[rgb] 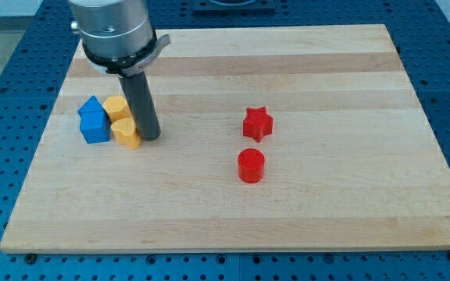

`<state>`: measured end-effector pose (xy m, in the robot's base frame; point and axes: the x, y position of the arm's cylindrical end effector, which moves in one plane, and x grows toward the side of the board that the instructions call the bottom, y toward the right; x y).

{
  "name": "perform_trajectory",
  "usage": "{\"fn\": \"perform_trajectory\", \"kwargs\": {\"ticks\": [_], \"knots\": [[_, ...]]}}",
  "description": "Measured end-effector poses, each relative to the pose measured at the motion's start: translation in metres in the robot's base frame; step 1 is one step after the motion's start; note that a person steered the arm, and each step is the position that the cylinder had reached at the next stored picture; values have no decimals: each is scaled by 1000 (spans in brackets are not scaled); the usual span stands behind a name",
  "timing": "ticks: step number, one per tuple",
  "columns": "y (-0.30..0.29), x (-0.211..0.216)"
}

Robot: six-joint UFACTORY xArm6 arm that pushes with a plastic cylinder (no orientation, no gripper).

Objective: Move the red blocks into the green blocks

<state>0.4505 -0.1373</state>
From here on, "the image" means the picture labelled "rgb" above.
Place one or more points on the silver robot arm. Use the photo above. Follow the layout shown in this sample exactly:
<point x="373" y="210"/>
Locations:
<point x="115" y="33"/>

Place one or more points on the red cylinder block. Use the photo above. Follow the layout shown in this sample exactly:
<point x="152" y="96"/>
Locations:
<point x="251" y="163"/>

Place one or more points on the red star block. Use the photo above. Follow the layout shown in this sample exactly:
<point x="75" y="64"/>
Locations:
<point x="257" y="124"/>

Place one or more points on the yellow heart block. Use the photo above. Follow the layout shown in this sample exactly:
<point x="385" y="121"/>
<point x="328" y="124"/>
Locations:
<point x="125" y="133"/>

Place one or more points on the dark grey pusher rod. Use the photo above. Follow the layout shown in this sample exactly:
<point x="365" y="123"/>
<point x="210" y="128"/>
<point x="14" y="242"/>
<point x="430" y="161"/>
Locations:
<point x="139" y="100"/>

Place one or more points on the yellow hexagon block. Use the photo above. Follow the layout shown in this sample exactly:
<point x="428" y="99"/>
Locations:
<point x="116" y="108"/>

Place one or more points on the wooden board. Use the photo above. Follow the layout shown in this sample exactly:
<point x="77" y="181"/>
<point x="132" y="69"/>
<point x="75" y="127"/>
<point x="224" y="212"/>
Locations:
<point x="352" y="163"/>

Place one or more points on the blue cube block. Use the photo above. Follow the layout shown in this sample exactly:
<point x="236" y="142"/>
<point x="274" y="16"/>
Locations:
<point x="95" y="127"/>

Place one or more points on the blue pentagon block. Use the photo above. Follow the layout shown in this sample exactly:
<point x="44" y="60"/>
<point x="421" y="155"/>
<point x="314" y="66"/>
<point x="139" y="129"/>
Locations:
<point x="91" y="105"/>

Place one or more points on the grey mounting bracket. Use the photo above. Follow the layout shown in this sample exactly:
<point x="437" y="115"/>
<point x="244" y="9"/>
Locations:
<point x="147" y="58"/>

